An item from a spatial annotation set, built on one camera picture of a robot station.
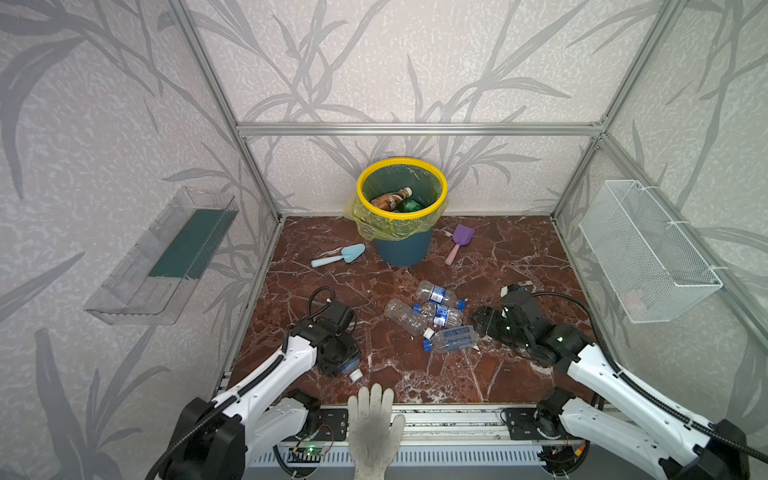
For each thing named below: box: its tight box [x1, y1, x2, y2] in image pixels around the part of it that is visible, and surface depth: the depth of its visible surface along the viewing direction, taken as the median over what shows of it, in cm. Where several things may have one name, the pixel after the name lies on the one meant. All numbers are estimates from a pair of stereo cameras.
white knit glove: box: [348, 383, 406, 480], surface depth 75 cm
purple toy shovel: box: [444, 224, 475, 266], surface depth 117 cm
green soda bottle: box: [397, 199, 424, 213], surface depth 103 cm
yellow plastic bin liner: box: [344, 180, 449, 242], surface depth 88 cm
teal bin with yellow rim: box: [356, 156, 449, 268], surface depth 96 cm
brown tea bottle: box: [371, 187, 413, 211], surface depth 98 cm
